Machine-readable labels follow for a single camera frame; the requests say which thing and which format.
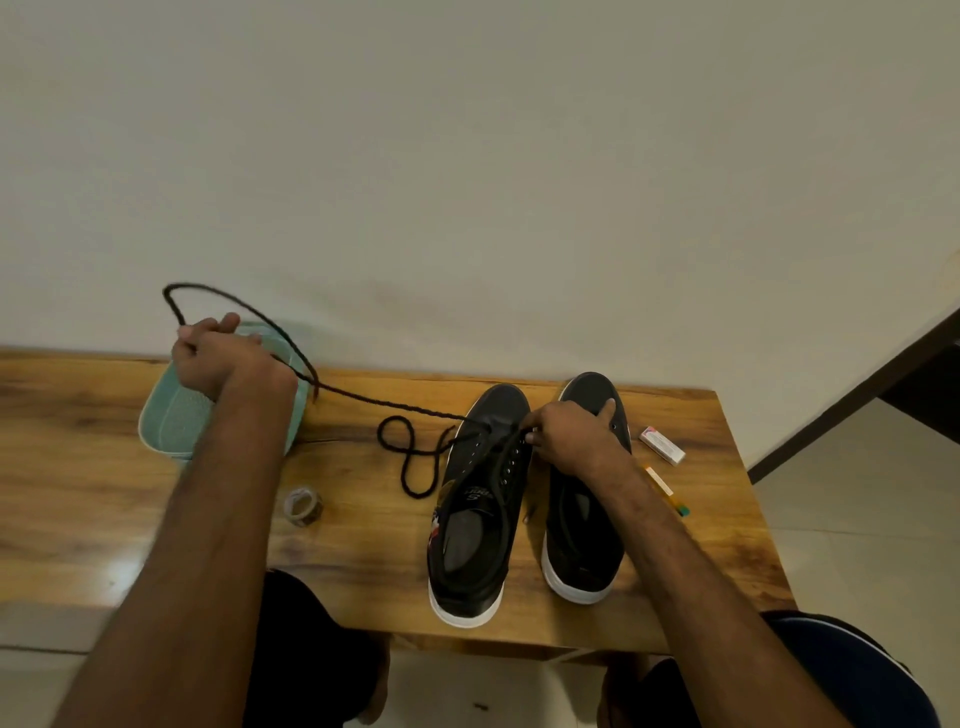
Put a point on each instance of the black sneaker without lace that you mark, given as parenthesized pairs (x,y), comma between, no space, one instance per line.
(585,540)

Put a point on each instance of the person's left forearm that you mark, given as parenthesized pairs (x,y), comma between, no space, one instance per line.
(195,540)

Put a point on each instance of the clear tape roll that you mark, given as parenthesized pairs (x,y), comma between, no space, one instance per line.
(316,513)

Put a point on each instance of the person's right forearm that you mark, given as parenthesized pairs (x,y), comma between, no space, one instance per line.
(690,592)

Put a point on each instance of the small white box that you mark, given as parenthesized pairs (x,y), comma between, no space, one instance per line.
(661,445)

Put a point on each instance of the person's right leg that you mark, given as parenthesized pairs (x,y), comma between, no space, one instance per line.
(622,694)

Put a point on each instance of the person's right hand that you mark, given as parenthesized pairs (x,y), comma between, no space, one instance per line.
(574,439)

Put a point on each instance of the teal plastic tray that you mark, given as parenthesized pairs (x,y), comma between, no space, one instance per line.
(169,420)

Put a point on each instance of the person's left thumb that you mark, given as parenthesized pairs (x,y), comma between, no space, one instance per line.
(253,340)

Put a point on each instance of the orange white pen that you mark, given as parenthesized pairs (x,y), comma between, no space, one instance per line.
(664,487)

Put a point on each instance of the person's left leg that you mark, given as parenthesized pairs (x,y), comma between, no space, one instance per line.
(377,682)

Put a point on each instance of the dark wooden door frame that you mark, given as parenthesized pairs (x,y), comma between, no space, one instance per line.
(847,397)

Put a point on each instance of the person's leg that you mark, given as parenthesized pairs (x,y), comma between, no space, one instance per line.
(622,694)
(377,682)

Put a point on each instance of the person's right little finger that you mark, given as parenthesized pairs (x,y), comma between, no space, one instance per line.
(607,409)

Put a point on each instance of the black shoelace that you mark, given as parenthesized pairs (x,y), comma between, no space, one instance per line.
(352,394)

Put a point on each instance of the black sneaker with printed insole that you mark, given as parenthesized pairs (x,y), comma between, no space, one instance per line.
(480,559)

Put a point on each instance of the black shorts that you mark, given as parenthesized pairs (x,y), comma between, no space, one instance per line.
(300,660)

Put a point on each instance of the person's left hand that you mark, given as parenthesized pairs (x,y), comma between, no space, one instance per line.
(221,360)

